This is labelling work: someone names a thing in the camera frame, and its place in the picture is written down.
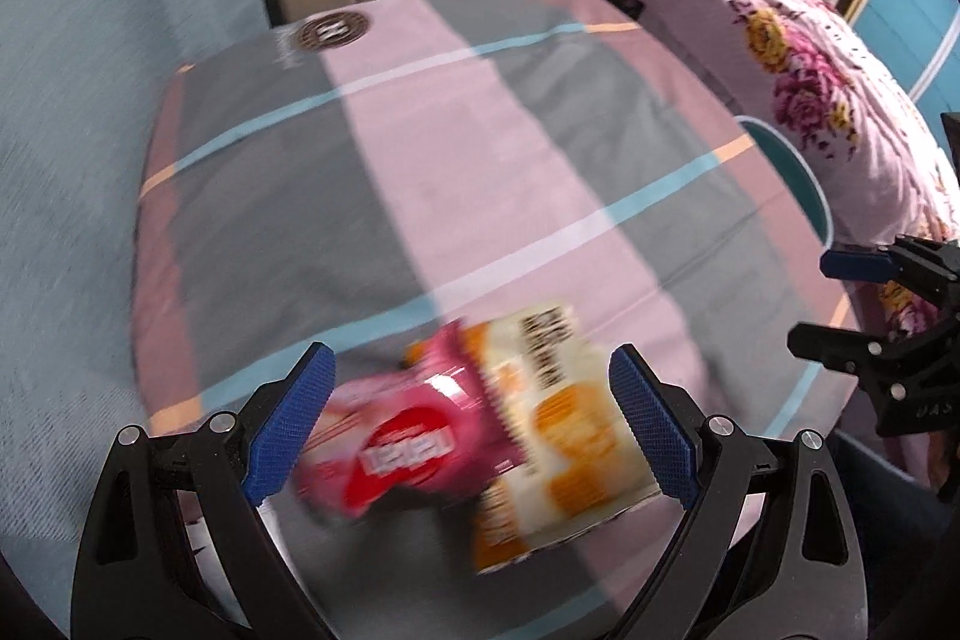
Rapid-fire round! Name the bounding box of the striped pink grey tablecloth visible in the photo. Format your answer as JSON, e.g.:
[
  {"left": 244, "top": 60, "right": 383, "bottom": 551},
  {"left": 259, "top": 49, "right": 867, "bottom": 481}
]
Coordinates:
[{"left": 129, "top": 0, "right": 863, "bottom": 640}]

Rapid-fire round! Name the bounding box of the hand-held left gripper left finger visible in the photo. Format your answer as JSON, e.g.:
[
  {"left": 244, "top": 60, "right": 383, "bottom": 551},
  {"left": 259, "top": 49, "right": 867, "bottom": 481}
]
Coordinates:
[{"left": 71, "top": 341, "right": 338, "bottom": 640}]

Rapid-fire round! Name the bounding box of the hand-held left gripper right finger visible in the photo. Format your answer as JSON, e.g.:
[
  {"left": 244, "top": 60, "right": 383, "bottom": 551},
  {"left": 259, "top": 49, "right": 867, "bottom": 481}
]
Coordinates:
[{"left": 607, "top": 342, "right": 871, "bottom": 640}]

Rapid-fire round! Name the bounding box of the pink snack packet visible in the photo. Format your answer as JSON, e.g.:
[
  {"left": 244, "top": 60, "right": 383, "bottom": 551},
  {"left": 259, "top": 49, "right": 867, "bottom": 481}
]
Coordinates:
[{"left": 292, "top": 319, "right": 526, "bottom": 521}]

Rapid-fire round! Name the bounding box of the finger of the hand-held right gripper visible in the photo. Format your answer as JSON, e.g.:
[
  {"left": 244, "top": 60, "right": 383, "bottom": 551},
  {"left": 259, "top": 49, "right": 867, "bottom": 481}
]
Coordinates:
[
  {"left": 787, "top": 321, "right": 925, "bottom": 380},
  {"left": 820, "top": 235, "right": 960, "bottom": 311}
]

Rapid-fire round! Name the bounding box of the white and orange snack packet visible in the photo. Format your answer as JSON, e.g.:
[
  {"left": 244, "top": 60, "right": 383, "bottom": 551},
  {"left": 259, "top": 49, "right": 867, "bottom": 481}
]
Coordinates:
[{"left": 469, "top": 301, "right": 661, "bottom": 573}]

